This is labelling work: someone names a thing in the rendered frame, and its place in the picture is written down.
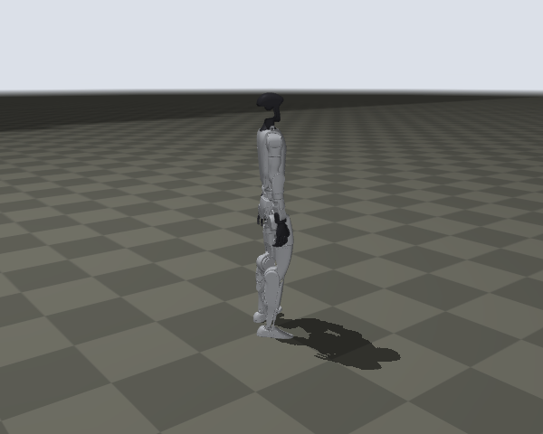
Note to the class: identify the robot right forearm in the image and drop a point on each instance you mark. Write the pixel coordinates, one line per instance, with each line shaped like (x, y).
(277, 191)

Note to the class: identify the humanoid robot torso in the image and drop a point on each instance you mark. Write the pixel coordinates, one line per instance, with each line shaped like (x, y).
(266, 199)

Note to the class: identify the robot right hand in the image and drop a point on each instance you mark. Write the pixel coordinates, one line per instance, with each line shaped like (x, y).
(282, 231)

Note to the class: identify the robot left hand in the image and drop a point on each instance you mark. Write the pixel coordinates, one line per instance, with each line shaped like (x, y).
(258, 219)

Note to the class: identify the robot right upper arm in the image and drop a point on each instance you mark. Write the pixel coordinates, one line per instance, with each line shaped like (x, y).
(274, 146)

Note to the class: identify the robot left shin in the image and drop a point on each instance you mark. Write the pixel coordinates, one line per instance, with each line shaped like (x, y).
(260, 288)

